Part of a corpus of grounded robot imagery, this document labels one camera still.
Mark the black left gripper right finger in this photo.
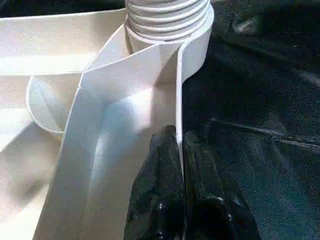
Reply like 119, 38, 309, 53
182, 131, 262, 240

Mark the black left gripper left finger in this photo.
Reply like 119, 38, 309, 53
123, 125, 187, 240

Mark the white plastic table leg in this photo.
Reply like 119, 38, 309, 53
124, 0, 211, 42

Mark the white plastic table top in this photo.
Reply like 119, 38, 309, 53
0, 7, 215, 240

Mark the black work surface mat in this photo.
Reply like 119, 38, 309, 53
0, 0, 320, 240

